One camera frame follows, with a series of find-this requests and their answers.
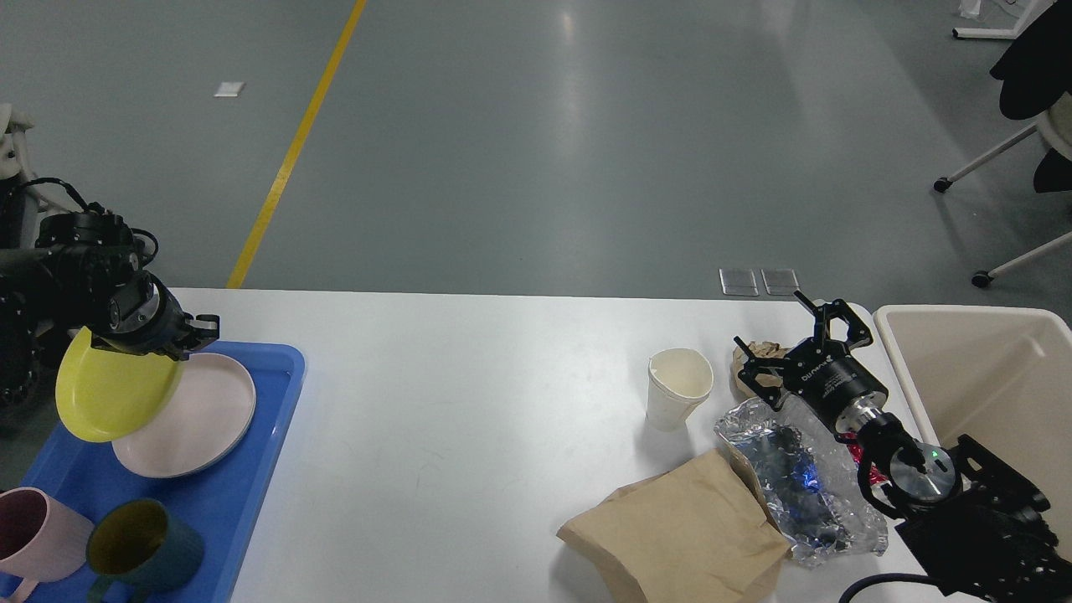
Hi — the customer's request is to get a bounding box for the brown paper bag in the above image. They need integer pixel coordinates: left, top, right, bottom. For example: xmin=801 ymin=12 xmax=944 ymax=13
xmin=559 ymin=451 xmax=789 ymax=602

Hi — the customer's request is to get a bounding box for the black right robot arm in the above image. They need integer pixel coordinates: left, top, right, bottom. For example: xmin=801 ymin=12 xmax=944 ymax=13
xmin=734 ymin=291 xmax=1071 ymax=602

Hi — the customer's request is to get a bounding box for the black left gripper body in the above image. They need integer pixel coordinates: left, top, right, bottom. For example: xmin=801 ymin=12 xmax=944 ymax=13
xmin=88 ymin=273 xmax=190 ymax=361

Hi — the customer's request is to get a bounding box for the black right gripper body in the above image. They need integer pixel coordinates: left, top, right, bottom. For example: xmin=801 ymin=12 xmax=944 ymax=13
xmin=781 ymin=339 xmax=889 ymax=435

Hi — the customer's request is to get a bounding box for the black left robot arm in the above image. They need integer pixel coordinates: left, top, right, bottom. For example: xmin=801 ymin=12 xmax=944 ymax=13
xmin=1 ymin=177 xmax=219 ymax=424

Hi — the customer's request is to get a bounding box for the white desk frame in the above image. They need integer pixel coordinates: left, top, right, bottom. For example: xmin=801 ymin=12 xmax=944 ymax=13
xmin=951 ymin=1 xmax=1055 ymax=41

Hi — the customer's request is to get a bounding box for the dark teal mug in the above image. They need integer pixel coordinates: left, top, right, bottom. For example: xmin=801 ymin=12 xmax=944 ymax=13
xmin=85 ymin=497 xmax=204 ymax=602

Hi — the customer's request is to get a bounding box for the beige plastic bin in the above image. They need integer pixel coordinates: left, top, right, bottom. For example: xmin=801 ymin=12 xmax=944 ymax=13
xmin=874 ymin=305 xmax=1071 ymax=558

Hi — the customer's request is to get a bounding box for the white office chair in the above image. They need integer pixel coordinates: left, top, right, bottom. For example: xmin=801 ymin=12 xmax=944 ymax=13
xmin=1 ymin=103 xmax=51 ymax=250

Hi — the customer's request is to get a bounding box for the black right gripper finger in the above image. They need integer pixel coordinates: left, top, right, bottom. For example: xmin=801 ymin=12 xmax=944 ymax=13
xmin=734 ymin=337 xmax=789 ymax=411
xmin=793 ymin=290 xmax=874 ymax=351

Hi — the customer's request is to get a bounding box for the right side office chair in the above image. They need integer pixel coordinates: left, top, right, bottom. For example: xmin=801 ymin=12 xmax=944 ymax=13
xmin=933 ymin=4 xmax=1072 ymax=290

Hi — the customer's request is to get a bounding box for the yellow plastic plate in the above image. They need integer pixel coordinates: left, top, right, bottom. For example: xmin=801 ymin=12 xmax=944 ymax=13
xmin=56 ymin=327 xmax=183 ymax=443

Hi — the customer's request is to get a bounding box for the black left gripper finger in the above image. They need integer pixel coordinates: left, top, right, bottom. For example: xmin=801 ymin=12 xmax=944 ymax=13
xmin=180 ymin=314 xmax=219 ymax=358

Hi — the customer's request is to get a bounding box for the blue plastic tray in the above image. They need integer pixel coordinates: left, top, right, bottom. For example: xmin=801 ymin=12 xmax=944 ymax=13
xmin=20 ymin=341 xmax=306 ymax=602

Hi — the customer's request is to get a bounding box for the red wrapper piece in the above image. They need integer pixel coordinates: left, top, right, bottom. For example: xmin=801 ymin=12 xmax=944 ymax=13
xmin=842 ymin=433 xmax=889 ymax=487

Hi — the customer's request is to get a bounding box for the white paper cup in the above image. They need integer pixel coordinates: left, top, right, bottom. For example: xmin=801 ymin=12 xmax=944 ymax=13
xmin=646 ymin=348 xmax=714 ymax=431

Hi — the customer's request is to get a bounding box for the crumpled silver foil wrapper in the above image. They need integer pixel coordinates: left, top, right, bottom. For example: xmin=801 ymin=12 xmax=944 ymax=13
xmin=714 ymin=396 xmax=889 ymax=569

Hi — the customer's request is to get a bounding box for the pink plate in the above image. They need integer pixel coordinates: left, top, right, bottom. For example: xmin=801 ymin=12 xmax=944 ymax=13
xmin=111 ymin=353 xmax=257 ymax=477

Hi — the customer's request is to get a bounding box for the crumpled brown paper ball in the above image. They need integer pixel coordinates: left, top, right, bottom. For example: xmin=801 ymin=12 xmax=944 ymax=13
xmin=731 ymin=340 xmax=793 ymax=399

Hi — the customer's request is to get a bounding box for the pink mug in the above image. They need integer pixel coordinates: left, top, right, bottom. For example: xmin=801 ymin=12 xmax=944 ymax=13
xmin=1 ymin=487 xmax=95 ymax=602

